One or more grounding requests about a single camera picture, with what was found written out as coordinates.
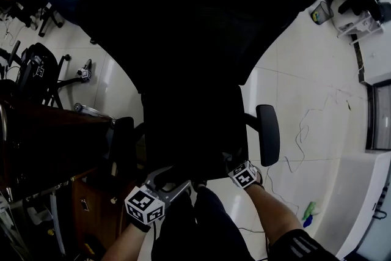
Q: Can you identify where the thin white floor cable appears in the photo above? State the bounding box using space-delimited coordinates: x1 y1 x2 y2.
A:
265 89 340 212

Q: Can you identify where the metal and wood service cart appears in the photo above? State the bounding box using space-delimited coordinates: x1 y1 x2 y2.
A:
0 100 117 203

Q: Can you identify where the brown wooden cabinet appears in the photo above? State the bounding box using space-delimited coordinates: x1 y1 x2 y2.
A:
71 167 133 261

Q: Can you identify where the black left wristband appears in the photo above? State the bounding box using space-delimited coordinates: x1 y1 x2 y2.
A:
129 221 151 233

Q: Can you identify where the black wire wastebasket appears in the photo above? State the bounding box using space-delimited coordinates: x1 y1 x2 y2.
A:
310 0 335 26

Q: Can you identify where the black framed glass door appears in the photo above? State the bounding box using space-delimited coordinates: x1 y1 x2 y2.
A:
365 80 391 151

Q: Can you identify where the person's right forearm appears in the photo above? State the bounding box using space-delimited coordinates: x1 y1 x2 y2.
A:
243 166 304 243

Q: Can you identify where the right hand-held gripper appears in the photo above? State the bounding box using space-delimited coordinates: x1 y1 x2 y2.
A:
228 161 257 190

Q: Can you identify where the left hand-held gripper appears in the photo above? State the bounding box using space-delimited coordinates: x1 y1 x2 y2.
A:
124 165 193 226

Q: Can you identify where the black mesh office chair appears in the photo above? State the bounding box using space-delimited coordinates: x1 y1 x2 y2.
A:
75 0 294 96

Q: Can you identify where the large white appliance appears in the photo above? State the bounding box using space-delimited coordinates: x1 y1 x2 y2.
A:
335 150 391 261

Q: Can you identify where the idle hand-held gripper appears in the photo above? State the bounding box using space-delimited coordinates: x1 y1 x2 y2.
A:
76 59 93 83

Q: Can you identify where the black bag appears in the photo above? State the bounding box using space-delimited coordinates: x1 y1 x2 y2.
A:
362 0 391 23

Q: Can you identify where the person's left forearm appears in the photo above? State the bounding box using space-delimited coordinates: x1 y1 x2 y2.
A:
100 222 148 261

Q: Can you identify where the person's black clothing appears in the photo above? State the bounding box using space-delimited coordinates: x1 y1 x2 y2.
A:
152 185 346 261

